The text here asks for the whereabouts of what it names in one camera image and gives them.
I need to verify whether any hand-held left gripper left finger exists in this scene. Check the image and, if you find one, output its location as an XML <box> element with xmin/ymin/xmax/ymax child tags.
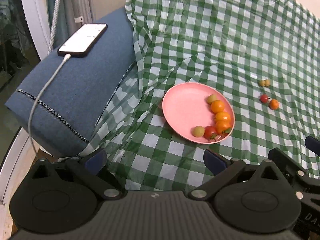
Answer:
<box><xmin>24</xmin><ymin>148</ymin><xmax>123</xmax><ymax>200</ymax></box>

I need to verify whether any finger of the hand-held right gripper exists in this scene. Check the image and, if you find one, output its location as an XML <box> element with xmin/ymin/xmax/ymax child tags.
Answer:
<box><xmin>268</xmin><ymin>148</ymin><xmax>314</xmax><ymax>189</ymax></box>
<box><xmin>305</xmin><ymin>135</ymin><xmax>320</xmax><ymax>156</ymax></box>

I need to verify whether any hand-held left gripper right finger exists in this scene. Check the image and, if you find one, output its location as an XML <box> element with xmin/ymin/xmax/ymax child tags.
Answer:
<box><xmin>184</xmin><ymin>149</ymin><xmax>289</xmax><ymax>200</ymax></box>

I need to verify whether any orange cherry tomato with stem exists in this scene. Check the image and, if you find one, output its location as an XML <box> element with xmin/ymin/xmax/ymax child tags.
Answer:
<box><xmin>215</xmin><ymin>120</ymin><xmax>232</xmax><ymax>135</ymax></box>

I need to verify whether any pink plate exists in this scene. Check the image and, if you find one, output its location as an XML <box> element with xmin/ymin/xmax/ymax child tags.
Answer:
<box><xmin>162</xmin><ymin>83</ymin><xmax>236</xmax><ymax>144</ymax></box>

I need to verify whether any blue cushion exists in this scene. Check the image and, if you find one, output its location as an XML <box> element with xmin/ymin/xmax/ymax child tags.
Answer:
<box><xmin>4</xmin><ymin>7</ymin><xmax>137</xmax><ymax>158</ymax></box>

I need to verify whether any white furniture edge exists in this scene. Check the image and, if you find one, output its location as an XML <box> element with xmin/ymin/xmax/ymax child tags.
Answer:
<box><xmin>0</xmin><ymin>127</ymin><xmax>38</xmax><ymax>205</ymax></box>

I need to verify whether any black smartphone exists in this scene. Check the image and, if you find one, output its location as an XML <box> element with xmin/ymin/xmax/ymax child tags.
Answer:
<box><xmin>57</xmin><ymin>23</ymin><xmax>108</xmax><ymax>58</ymax></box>

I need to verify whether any green checked tablecloth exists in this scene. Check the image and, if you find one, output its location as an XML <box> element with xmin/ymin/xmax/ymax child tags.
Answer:
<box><xmin>57</xmin><ymin>0</ymin><xmax>320</xmax><ymax>193</ymax></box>

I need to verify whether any white charging cable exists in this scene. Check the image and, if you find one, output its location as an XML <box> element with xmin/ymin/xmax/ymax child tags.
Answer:
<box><xmin>28</xmin><ymin>54</ymin><xmax>73</xmax><ymax>160</ymax></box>

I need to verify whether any braided grey cable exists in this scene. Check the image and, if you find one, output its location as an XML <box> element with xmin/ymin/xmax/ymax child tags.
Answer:
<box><xmin>47</xmin><ymin>0</ymin><xmax>64</xmax><ymax>55</ymax></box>

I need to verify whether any white door frame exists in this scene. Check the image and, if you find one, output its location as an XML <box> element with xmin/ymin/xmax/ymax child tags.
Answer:
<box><xmin>19</xmin><ymin>0</ymin><xmax>54</xmax><ymax>61</ymax></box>

